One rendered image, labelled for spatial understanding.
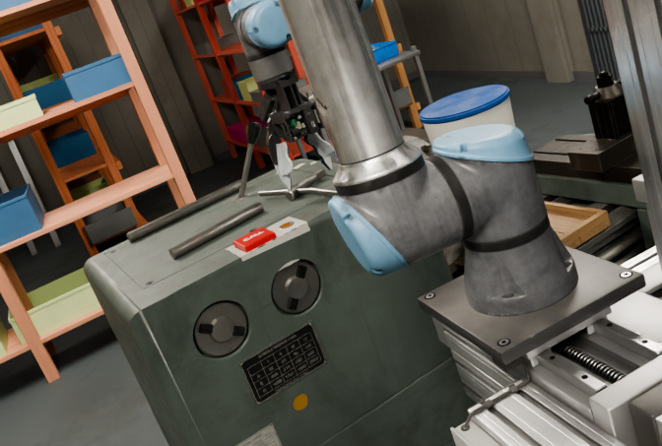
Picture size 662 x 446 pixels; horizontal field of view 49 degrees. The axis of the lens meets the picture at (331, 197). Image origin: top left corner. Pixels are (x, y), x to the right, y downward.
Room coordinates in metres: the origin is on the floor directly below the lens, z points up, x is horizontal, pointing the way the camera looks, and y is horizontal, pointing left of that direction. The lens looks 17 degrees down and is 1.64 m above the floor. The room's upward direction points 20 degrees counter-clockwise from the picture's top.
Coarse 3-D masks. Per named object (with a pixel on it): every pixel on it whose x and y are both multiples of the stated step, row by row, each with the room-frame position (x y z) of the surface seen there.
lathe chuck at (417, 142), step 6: (408, 138) 1.58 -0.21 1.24; (414, 138) 1.57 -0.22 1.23; (414, 144) 1.54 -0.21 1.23; (420, 144) 1.54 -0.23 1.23; (426, 144) 1.53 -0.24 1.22; (426, 156) 1.50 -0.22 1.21; (450, 246) 1.44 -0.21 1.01; (456, 246) 1.45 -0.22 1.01; (462, 246) 1.46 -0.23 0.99; (450, 252) 1.45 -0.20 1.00; (456, 252) 1.46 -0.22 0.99; (462, 252) 1.48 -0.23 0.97; (450, 258) 1.46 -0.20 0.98; (456, 258) 1.48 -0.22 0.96; (450, 264) 1.50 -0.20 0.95
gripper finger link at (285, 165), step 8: (280, 144) 1.34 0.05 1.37; (280, 152) 1.34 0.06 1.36; (288, 152) 1.34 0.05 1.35; (280, 160) 1.33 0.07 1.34; (288, 160) 1.31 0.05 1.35; (280, 168) 1.33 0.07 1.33; (288, 168) 1.31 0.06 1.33; (280, 176) 1.34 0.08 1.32; (288, 176) 1.34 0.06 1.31; (288, 184) 1.33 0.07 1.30
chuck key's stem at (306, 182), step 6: (312, 174) 1.43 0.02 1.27; (318, 174) 1.43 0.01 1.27; (324, 174) 1.44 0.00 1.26; (306, 180) 1.40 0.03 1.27; (312, 180) 1.41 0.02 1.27; (294, 186) 1.38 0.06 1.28; (300, 186) 1.38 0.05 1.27; (306, 186) 1.39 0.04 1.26; (288, 192) 1.36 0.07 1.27; (294, 192) 1.36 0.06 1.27; (288, 198) 1.37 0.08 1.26; (294, 198) 1.36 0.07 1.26
